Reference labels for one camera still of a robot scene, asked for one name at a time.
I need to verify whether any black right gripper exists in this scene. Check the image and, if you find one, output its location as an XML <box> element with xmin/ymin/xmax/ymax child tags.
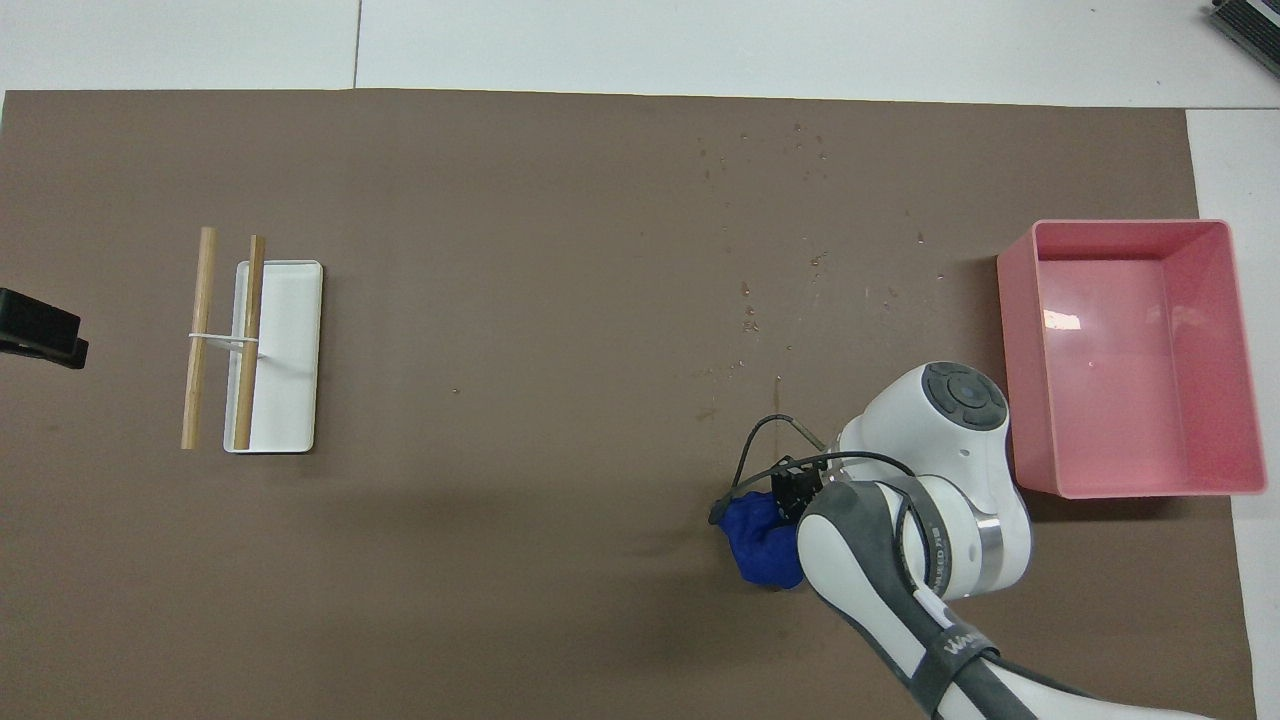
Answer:
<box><xmin>771</xmin><ymin>457</ymin><xmax>828</xmax><ymax>522</ymax></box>

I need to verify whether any blue cloth towel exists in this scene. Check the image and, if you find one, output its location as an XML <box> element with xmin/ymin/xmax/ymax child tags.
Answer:
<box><xmin>722</xmin><ymin>492</ymin><xmax>809</xmax><ymax>591</ymax></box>

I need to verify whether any white rack with wooden rods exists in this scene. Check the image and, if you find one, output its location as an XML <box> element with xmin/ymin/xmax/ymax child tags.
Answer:
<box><xmin>181</xmin><ymin>226</ymin><xmax>324</xmax><ymax>455</ymax></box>

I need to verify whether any brown table mat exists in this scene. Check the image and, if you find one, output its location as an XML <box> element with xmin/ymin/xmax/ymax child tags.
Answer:
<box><xmin>0</xmin><ymin>88</ymin><xmax>1259</xmax><ymax>720</ymax></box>

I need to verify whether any pink plastic bin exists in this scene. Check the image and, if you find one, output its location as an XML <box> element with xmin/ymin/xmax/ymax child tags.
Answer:
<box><xmin>996</xmin><ymin>219</ymin><xmax>1269</xmax><ymax>499</ymax></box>

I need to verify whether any grey ribbed device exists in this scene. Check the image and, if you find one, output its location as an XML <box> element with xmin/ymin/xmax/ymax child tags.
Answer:
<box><xmin>1205</xmin><ymin>0</ymin><xmax>1280</xmax><ymax>76</ymax></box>

